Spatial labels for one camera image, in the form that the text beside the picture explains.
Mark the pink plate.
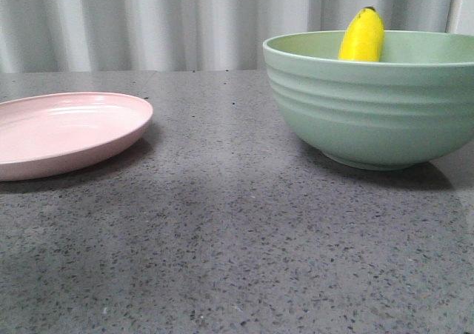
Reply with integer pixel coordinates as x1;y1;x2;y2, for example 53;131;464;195
1;92;153;181

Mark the yellow banana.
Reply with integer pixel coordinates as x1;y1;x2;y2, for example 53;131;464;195
338;7;384;62

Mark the white curtain backdrop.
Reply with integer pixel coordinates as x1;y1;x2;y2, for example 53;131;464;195
1;0;473;73

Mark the green ribbed bowl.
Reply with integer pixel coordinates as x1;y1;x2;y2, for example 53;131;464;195
263;30;473;170

